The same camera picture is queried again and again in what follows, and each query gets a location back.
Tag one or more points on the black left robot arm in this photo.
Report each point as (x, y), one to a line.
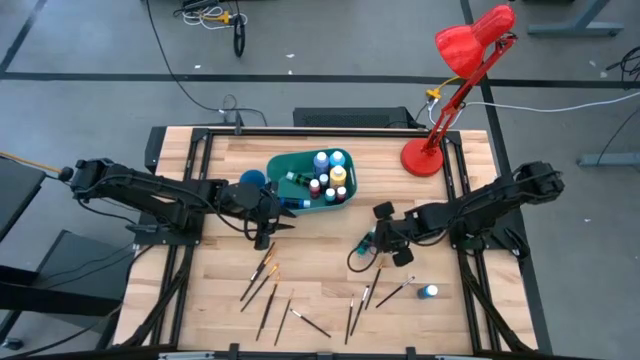
(150, 192)

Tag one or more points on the grey desk foot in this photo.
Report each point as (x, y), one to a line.
(610, 160)

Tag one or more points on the black aluminium table frame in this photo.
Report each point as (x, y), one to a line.
(325, 132)

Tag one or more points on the blue-grey plastic cup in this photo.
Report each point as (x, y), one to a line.
(252, 177)

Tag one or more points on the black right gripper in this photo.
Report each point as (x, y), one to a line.
(395, 232)

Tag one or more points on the wooden rod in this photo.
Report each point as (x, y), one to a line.
(30, 162)

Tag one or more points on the bright green paint bottle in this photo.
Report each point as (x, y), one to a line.
(299, 178)

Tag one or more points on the black paintbrush Solve print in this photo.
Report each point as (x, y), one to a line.
(310, 323)

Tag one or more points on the thin black paintbrush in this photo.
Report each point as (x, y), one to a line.
(395, 292)

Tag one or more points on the small white-capped paint bottle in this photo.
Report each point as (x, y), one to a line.
(324, 179)

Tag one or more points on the small blue paint bottle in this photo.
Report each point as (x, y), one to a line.
(295, 202)

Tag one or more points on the small turquoise paint bottle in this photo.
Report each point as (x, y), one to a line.
(427, 291)

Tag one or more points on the yellow lamp plug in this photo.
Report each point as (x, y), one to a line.
(435, 92)

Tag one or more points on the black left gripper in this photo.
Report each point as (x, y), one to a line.
(265, 215)

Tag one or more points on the large yellow paint bottle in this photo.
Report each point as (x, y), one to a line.
(338, 176)

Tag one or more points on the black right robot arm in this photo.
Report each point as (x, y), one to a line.
(475, 210)

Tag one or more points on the large teal paint bottle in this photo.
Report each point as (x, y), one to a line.
(337, 158)

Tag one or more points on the black floor platform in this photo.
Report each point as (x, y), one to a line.
(75, 270)

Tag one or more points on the large purple paint bottle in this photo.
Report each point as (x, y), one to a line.
(321, 162)

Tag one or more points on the grey desk leg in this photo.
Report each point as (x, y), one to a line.
(575, 29)

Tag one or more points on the black side table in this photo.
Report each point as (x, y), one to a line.
(17, 195)

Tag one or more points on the small teal paint bottle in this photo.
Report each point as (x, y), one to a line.
(364, 244)

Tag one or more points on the small black paint bottle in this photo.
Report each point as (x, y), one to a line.
(341, 193)

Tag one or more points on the teal plastic bin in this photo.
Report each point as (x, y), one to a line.
(300, 192)

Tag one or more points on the black computer case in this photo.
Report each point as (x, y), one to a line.
(350, 117)

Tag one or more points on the red desk lamp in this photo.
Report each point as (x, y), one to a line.
(422, 157)

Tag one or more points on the dark green paint bottle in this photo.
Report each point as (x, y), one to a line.
(330, 195)

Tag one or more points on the small red paint bottle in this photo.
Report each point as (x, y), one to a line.
(315, 188)

